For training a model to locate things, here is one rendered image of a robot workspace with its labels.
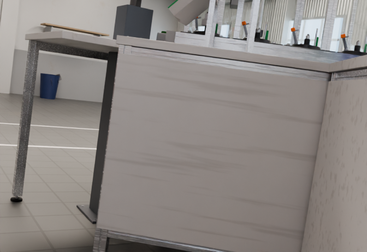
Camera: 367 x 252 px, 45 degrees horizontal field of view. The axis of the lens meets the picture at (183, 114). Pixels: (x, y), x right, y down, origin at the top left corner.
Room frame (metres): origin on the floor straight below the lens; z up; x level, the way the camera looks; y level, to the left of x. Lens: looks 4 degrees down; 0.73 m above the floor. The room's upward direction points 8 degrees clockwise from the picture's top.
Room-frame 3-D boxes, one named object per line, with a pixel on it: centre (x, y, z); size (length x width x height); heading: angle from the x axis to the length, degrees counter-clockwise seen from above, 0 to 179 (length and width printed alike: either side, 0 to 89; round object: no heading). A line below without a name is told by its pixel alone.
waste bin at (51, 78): (9.04, 2.77, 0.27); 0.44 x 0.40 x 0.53; 121
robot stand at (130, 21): (2.26, 0.31, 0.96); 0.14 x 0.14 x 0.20; 31
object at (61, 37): (2.21, 0.29, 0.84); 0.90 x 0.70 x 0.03; 121
